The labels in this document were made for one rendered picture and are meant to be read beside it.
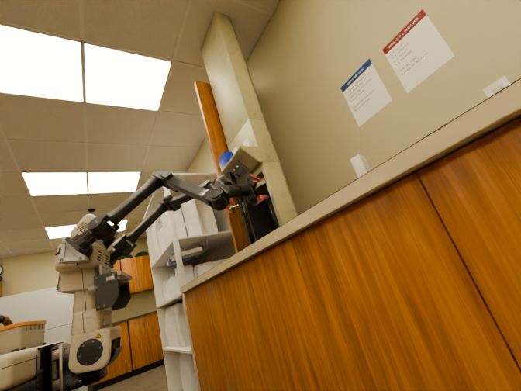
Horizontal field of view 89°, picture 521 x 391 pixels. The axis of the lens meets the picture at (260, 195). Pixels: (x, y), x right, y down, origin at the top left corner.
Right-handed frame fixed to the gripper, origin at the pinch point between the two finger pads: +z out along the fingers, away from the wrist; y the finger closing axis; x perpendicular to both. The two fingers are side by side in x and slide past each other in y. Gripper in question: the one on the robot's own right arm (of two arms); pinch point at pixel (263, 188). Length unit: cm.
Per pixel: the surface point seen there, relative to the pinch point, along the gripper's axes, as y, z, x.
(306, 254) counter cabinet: -41, -17, -27
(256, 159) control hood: 22.6, 9.1, 6.0
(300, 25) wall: 103, 59, -34
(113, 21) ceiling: 149, -43, 19
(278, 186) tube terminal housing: 5.2, 17.5, 7.9
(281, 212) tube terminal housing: -9.8, 13.3, 9.8
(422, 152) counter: -37, -20, -72
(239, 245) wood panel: -10.3, 4.4, 47.3
